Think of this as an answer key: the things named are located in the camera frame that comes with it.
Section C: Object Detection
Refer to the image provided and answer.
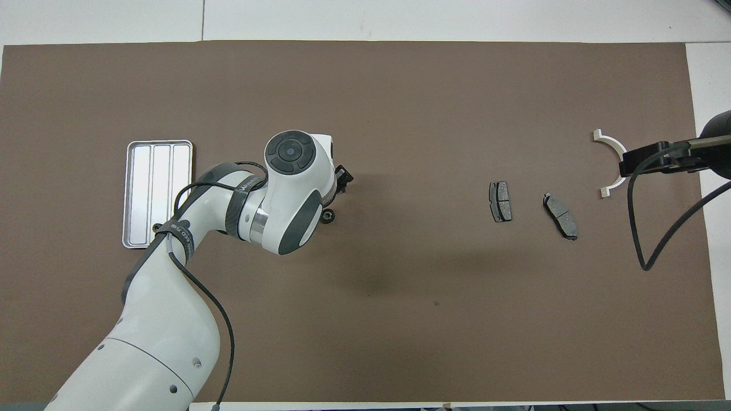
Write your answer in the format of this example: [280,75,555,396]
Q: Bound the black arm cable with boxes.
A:
[626,136,731,272]
[168,161,269,409]

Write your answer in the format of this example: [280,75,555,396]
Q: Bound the silver metal tray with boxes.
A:
[122,139,194,249]

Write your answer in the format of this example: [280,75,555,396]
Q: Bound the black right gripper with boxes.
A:
[620,111,731,180]

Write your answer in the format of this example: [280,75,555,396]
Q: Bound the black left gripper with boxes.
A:
[333,164,355,196]

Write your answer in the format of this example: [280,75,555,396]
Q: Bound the dark curved brake pad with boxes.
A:
[543,193,579,241]

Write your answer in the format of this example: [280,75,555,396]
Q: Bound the dark rectangular brake pad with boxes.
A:
[489,181,513,223]

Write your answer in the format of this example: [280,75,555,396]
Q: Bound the brown table mat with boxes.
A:
[0,40,726,407]

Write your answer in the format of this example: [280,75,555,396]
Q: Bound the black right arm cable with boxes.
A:
[626,136,731,272]

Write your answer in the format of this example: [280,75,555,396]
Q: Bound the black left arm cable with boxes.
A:
[168,161,269,409]

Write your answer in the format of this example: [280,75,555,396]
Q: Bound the white curved plastic bracket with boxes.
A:
[592,129,629,199]

